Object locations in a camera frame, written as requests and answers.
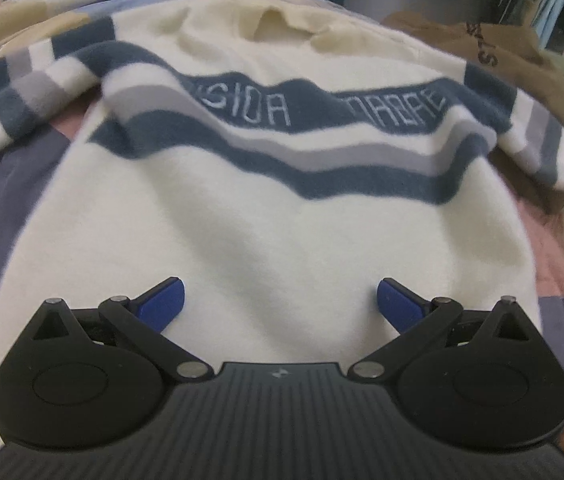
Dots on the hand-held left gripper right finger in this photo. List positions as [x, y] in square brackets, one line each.
[399, 305]

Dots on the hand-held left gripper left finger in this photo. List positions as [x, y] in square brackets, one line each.
[162, 305]

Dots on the white blue-striped fleece sweater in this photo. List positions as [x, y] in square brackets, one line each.
[272, 220]

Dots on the checkered pastel quilt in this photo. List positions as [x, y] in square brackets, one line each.
[7, 220]

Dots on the brown hoodie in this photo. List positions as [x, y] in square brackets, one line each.
[507, 45]

